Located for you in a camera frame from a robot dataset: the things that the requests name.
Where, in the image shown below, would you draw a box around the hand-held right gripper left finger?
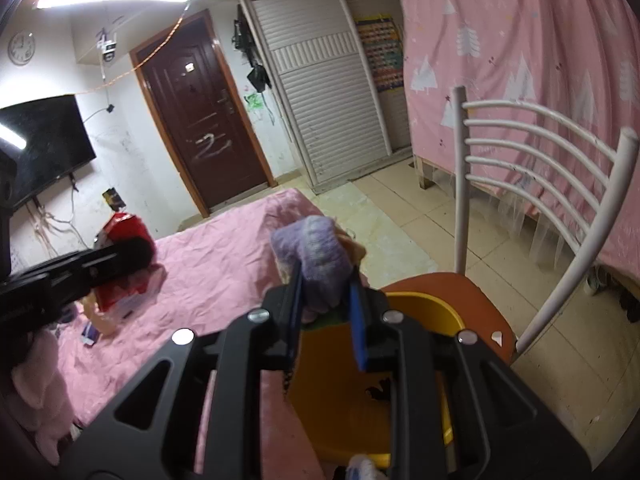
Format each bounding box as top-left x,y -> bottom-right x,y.
55,261 -> 304,480

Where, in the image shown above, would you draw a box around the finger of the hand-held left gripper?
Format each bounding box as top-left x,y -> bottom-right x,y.
30,237 -> 156,307

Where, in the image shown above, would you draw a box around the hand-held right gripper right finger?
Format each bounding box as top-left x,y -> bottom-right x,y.
349,272 -> 596,480

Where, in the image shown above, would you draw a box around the red snack packet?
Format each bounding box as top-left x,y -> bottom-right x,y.
82,212 -> 162,335

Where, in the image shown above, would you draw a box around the purple knitted sock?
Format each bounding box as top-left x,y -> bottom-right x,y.
271,216 -> 367,331

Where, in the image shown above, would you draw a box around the yellow plastic bin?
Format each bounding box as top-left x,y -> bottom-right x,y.
287,292 -> 463,468

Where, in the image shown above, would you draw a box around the person's left forearm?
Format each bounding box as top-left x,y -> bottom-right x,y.
10,330 -> 76,466

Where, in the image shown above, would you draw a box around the person's right hand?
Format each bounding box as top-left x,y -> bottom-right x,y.
345,454 -> 391,480

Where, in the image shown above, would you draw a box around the pink printed tablecloth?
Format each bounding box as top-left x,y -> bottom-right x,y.
50,187 -> 436,480

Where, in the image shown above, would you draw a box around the white metal chair orange seat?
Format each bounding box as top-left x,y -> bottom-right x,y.
377,86 -> 640,376

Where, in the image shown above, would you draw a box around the black flat television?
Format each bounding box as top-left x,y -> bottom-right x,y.
0,94 -> 97,211

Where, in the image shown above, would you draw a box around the dark brown door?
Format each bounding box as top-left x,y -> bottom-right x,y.
129,9 -> 276,218

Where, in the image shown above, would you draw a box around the white louvred wardrobe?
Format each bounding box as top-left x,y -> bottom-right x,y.
235,0 -> 416,193

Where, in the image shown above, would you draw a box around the black hanging bag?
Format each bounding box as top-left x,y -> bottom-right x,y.
247,62 -> 272,93

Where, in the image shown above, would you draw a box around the colourful chart poster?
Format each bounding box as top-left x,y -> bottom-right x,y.
354,14 -> 406,93

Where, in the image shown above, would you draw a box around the pink tree print curtain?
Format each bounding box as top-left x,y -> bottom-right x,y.
395,0 -> 640,291

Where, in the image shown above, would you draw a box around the white cables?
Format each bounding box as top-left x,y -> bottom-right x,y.
30,195 -> 96,261

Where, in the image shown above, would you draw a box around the white security camera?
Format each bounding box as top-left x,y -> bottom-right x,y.
95,27 -> 121,63

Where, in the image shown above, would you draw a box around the round white wall clock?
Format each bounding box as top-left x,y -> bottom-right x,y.
7,31 -> 37,67

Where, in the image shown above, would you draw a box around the orange string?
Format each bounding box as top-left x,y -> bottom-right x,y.
75,10 -> 187,96

